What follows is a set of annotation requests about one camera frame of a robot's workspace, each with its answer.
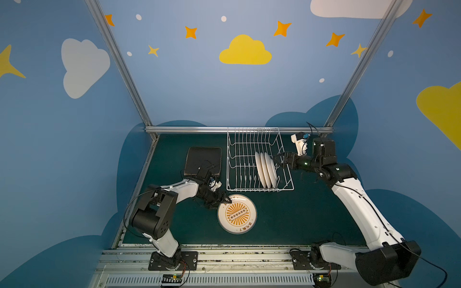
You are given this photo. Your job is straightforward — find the white round plate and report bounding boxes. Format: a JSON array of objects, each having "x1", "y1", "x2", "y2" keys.
[
  {"x1": 265, "y1": 153, "x2": 277, "y2": 188},
  {"x1": 260, "y1": 152, "x2": 272, "y2": 189},
  {"x1": 217, "y1": 194, "x2": 258, "y2": 235},
  {"x1": 255, "y1": 152, "x2": 267, "y2": 188}
]

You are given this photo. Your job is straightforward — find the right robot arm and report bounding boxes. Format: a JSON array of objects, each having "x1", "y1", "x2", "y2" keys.
[{"x1": 276, "y1": 132, "x2": 421, "y2": 286}]

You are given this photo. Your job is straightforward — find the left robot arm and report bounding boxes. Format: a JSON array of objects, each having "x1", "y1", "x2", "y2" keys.
[{"x1": 128, "y1": 169, "x2": 232, "y2": 260}]

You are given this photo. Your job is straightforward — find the left controller board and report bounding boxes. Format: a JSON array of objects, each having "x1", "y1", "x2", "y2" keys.
[{"x1": 160, "y1": 274, "x2": 183, "y2": 288}]

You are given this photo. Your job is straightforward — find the controller board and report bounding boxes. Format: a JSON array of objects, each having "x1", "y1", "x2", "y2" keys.
[
  {"x1": 313, "y1": 274, "x2": 332, "y2": 288},
  {"x1": 160, "y1": 274, "x2": 183, "y2": 288}
]

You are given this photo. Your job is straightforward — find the right controller board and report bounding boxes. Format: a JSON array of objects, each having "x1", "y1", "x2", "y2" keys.
[{"x1": 313, "y1": 274, "x2": 332, "y2": 288}]

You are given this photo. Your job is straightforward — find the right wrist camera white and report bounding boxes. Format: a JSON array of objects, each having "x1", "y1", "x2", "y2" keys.
[{"x1": 291, "y1": 132, "x2": 310, "y2": 156}]

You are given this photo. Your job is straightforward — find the white wire dish rack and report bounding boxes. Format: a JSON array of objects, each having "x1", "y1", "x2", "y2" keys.
[{"x1": 226, "y1": 132, "x2": 294, "y2": 192}]

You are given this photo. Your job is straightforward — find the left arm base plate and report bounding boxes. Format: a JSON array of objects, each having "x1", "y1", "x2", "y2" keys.
[{"x1": 148, "y1": 251, "x2": 198, "y2": 271}]

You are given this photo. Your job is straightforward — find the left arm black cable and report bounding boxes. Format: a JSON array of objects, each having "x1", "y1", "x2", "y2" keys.
[{"x1": 123, "y1": 190, "x2": 156, "y2": 238}]

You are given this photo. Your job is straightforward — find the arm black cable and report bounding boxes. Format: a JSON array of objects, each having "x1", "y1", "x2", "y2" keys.
[
  {"x1": 123, "y1": 190, "x2": 156, "y2": 238},
  {"x1": 388, "y1": 237, "x2": 449, "y2": 288}
]

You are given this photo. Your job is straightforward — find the aluminium rear frame rail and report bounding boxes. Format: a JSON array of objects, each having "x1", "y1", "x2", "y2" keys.
[{"x1": 144, "y1": 126, "x2": 333, "y2": 134}]

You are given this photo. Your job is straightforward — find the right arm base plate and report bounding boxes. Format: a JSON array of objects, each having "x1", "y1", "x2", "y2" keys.
[{"x1": 289, "y1": 248, "x2": 342, "y2": 270}]

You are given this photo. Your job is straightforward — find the front aluminium rail bed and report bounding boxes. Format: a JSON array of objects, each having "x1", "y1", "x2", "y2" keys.
[{"x1": 89, "y1": 244, "x2": 368, "y2": 288}]

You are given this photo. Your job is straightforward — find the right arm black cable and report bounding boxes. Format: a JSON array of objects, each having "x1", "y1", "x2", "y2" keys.
[{"x1": 388, "y1": 237, "x2": 449, "y2": 288}]

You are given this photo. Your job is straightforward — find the right aluminium frame post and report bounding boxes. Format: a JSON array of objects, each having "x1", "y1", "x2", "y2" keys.
[{"x1": 319, "y1": 0, "x2": 404, "y2": 137}]

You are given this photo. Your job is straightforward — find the aluminium frame post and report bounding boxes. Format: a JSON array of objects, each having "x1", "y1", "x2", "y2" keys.
[
  {"x1": 85, "y1": 0, "x2": 158, "y2": 142},
  {"x1": 319, "y1": 0, "x2": 404, "y2": 137}
]

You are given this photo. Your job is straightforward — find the left aluminium frame post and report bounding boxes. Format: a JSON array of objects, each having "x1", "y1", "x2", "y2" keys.
[{"x1": 85, "y1": 0, "x2": 158, "y2": 142}]

